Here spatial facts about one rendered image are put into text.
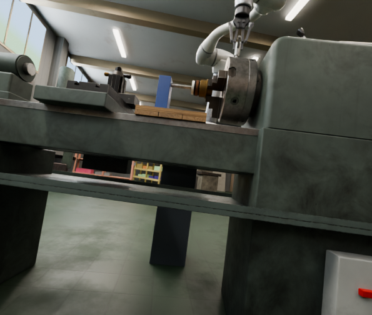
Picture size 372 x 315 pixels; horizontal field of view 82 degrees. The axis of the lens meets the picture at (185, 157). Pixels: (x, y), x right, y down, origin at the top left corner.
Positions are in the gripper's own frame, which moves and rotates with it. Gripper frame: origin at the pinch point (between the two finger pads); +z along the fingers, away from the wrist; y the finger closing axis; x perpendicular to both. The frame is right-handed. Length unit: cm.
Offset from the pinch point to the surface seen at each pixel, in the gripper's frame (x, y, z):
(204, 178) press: -583, 46, 131
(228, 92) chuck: 18.7, 1.6, 27.4
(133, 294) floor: 9, 36, 131
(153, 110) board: 27, 31, 40
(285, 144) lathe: 26, -22, 48
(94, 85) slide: 31, 56, 33
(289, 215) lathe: 36, -24, 72
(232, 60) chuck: 15.5, 1.8, 12.3
